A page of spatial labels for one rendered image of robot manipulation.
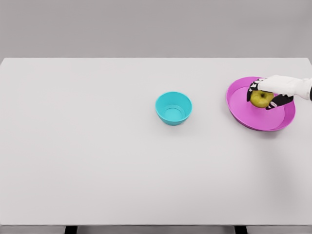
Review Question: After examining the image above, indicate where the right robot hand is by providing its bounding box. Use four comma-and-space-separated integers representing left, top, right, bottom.
246, 75, 298, 111

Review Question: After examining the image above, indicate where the pink plate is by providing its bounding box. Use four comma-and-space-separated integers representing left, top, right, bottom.
225, 76, 296, 132

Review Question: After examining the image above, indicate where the blue bowl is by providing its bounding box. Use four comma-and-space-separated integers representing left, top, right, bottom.
155, 91, 193, 126

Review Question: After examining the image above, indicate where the yellow-green apple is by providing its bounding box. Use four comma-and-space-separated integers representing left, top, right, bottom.
250, 90, 275, 109

